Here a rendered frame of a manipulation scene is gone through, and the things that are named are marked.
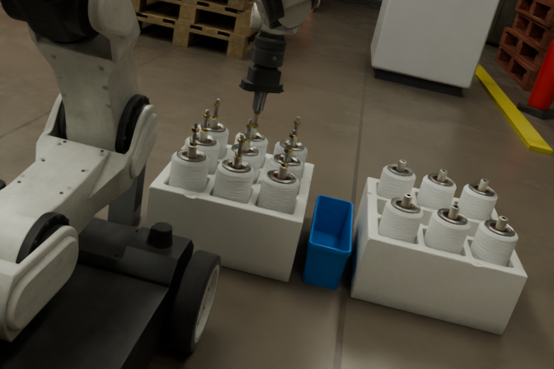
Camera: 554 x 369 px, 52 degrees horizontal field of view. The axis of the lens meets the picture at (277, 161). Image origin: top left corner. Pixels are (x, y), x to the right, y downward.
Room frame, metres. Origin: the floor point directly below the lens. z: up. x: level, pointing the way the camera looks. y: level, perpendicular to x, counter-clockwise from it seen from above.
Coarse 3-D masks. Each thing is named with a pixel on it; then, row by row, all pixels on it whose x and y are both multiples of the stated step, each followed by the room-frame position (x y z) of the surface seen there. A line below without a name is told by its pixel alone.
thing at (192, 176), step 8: (176, 160) 1.29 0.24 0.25; (208, 160) 1.32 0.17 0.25; (176, 168) 1.28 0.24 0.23; (184, 168) 1.27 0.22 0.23; (192, 168) 1.28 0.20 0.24; (200, 168) 1.29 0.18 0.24; (208, 168) 1.32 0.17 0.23; (176, 176) 1.28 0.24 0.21; (184, 176) 1.27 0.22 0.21; (192, 176) 1.28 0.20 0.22; (200, 176) 1.29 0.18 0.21; (168, 184) 1.30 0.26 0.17; (176, 184) 1.28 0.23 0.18; (184, 184) 1.27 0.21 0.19; (192, 184) 1.28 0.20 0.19; (200, 184) 1.29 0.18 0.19; (200, 192) 1.30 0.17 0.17
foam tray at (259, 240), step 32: (160, 192) 1.25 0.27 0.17; (192, 192) 1.26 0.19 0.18; (256, 192) 1.34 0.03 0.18; (192, 224) 1.24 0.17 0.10; (224, 224) 1.24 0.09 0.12; (256, 224) 1.23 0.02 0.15; (288, 224) 1.23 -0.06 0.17; (224, 256) 1.24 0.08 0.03; (256, 256) 1.23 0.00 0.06; (288, 256) 1.23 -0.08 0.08
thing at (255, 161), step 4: (228, 148) 1.43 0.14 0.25; (228, 152) 1.41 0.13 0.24; (232, 152) 1.40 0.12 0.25; (260, 152) 1.44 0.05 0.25; (228, 156) 1.40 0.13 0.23; (232, 156) 1.39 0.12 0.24; (244, 156) 1.39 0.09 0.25; (248, 156) 1.39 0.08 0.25; (252, 156) 1.40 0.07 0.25; (256, 156) 1.41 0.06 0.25; (260, 156) 1.42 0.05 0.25; (244, 160) 1.38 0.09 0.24; (248, 160) 1.39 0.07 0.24; (252, 160) 1.39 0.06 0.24; (256, 160) 1.40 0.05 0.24; (260, 160) 1.42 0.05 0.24; (252, 164) 1.39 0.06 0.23; (256, 164) 1.41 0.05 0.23; (260, 164) 1.43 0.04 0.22; (256, 168) 1.41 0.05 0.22; (256, 172) 1.41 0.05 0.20; (256, 176) 1.42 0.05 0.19; (256, 180) 1.44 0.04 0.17
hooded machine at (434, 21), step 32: (384, 0) 4.27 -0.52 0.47; (416, 0) 3.79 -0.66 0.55; (448, 0) 3.78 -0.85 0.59; (480, 0) 3.77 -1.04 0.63; (384, 32) 3.80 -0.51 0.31; (416, 32) 3.79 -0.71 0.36; (448, 32) 3.78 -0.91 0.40; (480, 32) 3.76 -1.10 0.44; (384, 64) 3.80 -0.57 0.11; (416, 64) 3.79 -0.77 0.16; (448, 64) 3.77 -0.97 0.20
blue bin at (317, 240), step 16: (320, 208) 1.53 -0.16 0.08; (336, 208) 1.53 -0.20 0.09; (352, 208) 1.49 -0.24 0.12; (320, 224) 1.53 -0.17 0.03; (336, 224) 1.52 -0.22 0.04; (352, 224) 1.39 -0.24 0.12; (320, 240) 1.48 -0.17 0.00; (336, 240) 1.50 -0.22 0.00; (320, 256) 1.24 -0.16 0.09; (336, 256) 1.24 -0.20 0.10; (304, 272) 1.25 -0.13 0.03; (320, 272) 1.24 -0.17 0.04; (336, 272) 1.24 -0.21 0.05; (336, 288) 1.25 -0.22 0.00
